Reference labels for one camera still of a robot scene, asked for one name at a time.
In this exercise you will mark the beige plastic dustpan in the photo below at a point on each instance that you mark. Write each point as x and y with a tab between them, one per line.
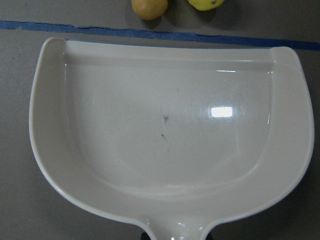
173	140

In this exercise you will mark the tan toy ginger root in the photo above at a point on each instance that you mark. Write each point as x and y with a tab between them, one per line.
149	9

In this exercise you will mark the yellow toy potato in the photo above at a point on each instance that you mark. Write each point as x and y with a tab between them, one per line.
205	5

